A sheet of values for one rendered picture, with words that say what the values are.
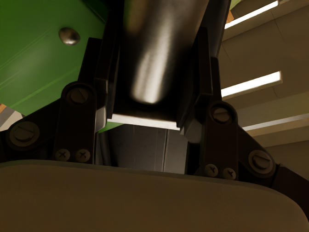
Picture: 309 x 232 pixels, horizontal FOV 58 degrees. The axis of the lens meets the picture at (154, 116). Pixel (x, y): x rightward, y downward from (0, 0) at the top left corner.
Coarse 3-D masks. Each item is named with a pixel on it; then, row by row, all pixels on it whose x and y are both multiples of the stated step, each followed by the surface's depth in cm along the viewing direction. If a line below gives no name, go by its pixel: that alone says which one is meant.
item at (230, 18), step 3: (231, 0) 270; (234, 0) 272; (237, 0) 273; (231, 3) 271; (234, 3) 273; (237, 3) 274; (231, 6) 272; (228, 15) 266; (231, 15) 267; (228, 18) 267; (231, 18) 268; (228, 21) 268; (231, 21) 269
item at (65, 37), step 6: (60, 30) 14; (66, 30) 14; (72, 30) 14; (60, 36) 14; (66, 36) 14; (72, 36) 14; (78, 36) 14; (66, 42) 14; (72, 42) 14; (78, 42) 15
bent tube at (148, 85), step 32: (128, 0) 10; (160, 0) 9; (192, 0) 9; (128, 32) 10; (160, 32) 10; (192, 32) 10; (128, 64) 12; (160, 64) 11; (128, 96) 13; (160, 96) 13
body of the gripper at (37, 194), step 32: (32, 160) 8; (0, 192) 7; (32, 192) 7; (64, 192) 7; (96, 192) 7; (128, 192) 7; (160, 192) 8; (192, 192) 8; (224, 192) 8; (256, 192) 8; (0, 224) 6; (32, 224) 7; (64, 224) 7; (96, 224) 7; (128, 224) 7; (160, 224) 7; (192, 224) 7; (224, 224) 7; (256, 224) 7; (288, 224) 8
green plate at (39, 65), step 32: (0, 0) 13; (32, 0) 13; (64, 0) 13; (96, 0) 14; (0, 32) 14; (32, 32) 14; (96, 32) 14; (0, 64) 17; (32, 64) 16; (64, 64) 16; (0, 96) 19; (32, 96) 19
